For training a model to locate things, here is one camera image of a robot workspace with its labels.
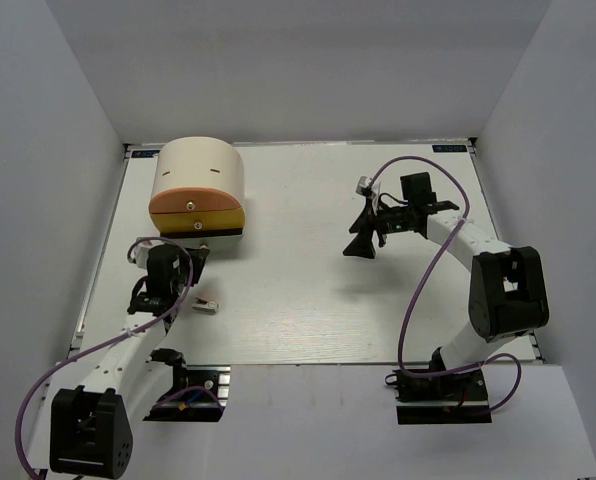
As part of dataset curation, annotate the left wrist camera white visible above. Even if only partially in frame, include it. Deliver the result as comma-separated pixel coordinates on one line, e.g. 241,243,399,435
127,241,153,269

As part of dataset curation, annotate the grey-green bottom drawer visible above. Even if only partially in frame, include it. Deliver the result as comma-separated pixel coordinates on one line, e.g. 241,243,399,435
160,229,243,251

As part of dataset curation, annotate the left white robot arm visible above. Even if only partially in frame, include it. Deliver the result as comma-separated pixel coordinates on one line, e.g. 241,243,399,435
49,240,209,479

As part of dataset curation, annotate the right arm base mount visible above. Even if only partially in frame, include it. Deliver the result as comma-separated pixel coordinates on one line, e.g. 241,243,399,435
385,370,492,425

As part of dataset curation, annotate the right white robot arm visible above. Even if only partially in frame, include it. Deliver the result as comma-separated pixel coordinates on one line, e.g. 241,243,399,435
343,173,549,399

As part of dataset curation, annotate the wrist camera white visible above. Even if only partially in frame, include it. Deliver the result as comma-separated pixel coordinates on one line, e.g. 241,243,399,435
127,241,153,269
355,176,381,200

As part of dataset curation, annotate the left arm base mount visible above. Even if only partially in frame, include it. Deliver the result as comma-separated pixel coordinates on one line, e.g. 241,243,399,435
144,365,231,423

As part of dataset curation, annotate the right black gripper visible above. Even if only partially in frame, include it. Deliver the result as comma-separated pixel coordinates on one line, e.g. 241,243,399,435
344,197,415,259

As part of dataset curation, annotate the cream cylindrical drawer organizer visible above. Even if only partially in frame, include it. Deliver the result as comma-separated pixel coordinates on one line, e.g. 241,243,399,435
150,136,247,251

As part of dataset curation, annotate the pink white mini stapler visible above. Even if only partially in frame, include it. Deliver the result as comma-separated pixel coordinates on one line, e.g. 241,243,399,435
192,297,219,315

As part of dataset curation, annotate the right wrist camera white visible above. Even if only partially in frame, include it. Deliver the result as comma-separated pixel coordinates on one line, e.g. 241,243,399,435
355,176,381,200

